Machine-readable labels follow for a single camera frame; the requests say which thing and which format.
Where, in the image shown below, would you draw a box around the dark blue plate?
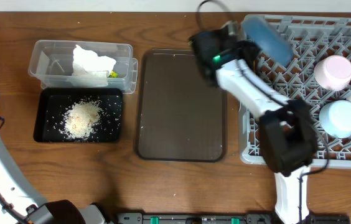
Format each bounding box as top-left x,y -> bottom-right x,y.
241,16 -> 294,66

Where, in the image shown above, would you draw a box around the yellow green snack wrapper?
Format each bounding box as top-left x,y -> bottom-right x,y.
108,71 -> 118,78

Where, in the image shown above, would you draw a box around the pink white bowl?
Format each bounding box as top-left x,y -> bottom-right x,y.
313,55 -> 351,91

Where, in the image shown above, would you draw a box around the white napkin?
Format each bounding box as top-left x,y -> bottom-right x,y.
69,45 -> 116,88

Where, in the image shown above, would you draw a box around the light blue bowl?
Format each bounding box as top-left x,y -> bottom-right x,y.
319,100 -> 351,138

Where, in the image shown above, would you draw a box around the rice leftovers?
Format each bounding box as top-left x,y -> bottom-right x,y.
46,96 -> 122,141

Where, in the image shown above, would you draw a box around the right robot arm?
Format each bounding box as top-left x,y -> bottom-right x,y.
189,26 -> 318,223

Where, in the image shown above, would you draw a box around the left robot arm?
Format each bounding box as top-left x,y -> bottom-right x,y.
0,137 -> 110,224

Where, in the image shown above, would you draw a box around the grey plastic dishwasher rack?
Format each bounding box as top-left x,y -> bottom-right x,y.
242,14 -> 351,169

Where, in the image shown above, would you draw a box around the dark brown serving tray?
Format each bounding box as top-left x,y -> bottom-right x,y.
134,49 -> 227,162

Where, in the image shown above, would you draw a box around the clear plastic bin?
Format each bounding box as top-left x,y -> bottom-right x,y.
29,40 -> 138,94

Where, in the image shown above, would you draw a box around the black plastic tray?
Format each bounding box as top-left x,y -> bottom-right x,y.
34,88 -> 123,142

